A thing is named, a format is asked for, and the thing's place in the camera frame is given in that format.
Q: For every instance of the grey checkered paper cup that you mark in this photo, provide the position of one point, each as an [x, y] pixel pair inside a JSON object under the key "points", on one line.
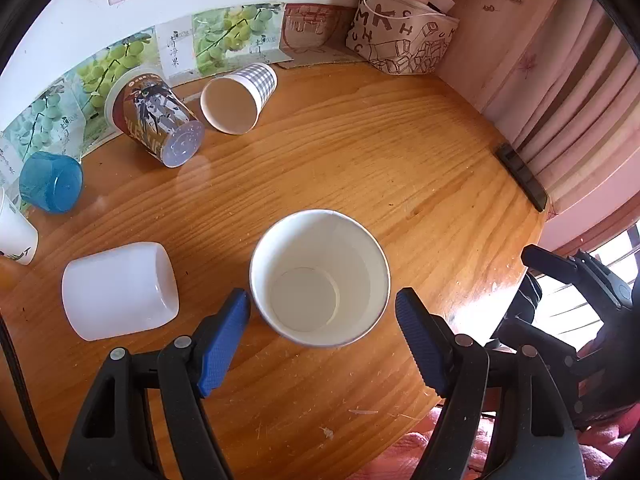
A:
{"points": [[232, 105]]}

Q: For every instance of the pink curtain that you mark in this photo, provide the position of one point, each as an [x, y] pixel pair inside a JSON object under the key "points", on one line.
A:
{"points": [[565, 125]]}

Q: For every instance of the pink blanket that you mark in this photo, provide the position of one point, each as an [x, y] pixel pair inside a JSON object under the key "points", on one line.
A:
{"points": [[400, 455]]}

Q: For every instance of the white plastic cup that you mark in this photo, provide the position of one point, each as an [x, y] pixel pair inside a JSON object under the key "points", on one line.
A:
{"points": [[117, 292]]}

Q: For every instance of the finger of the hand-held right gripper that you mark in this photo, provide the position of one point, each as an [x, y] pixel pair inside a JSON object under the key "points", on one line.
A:
{"points": [[560, 266], [540, 337]]}

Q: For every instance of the window grille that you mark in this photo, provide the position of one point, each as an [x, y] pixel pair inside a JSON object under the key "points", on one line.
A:
{"points": [[570, 310]]}

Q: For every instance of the letter print fabric bag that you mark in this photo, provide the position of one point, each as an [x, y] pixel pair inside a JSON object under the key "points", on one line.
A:
{"points": [[400, 35]]}

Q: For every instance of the white paper cup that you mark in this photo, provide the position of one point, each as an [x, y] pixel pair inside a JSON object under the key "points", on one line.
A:
{"points": [[310, 310]]}

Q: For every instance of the brown printed paper cup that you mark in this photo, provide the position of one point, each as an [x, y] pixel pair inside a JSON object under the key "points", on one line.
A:
{"points": [[150, 110]]}

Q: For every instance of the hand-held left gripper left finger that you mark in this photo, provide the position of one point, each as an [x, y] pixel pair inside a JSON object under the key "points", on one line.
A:
{"points": [[224, 342]]}

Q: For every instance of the white mug with leaf print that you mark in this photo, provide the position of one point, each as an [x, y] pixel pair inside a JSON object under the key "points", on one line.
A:
{"points": [[14, 232]]}

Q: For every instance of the brown cardboard box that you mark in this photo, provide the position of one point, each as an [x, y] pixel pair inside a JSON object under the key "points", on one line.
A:
{"points": [[310, 25]]}

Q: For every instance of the blue plastic cup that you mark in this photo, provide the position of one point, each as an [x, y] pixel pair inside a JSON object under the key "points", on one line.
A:
{"points": [[47, 182]]}

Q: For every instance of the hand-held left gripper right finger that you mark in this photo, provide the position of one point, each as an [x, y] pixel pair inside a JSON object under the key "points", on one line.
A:
{"points": [[421, 345]]}

